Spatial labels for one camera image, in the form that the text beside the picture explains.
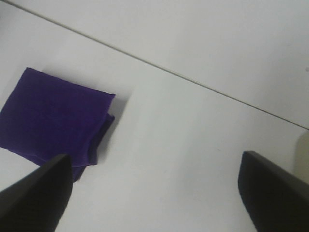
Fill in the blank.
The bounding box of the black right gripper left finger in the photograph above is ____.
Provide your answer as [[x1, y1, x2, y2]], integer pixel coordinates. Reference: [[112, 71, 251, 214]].
[[0, 154, 73, 232]]

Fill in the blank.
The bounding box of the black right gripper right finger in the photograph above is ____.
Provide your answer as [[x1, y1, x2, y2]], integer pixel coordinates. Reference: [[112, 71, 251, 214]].
[[238, 151, 309, 232]]

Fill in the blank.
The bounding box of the purple towel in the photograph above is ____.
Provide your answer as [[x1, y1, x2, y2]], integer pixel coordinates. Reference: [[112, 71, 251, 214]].
[[0, 68, 114, 181]]

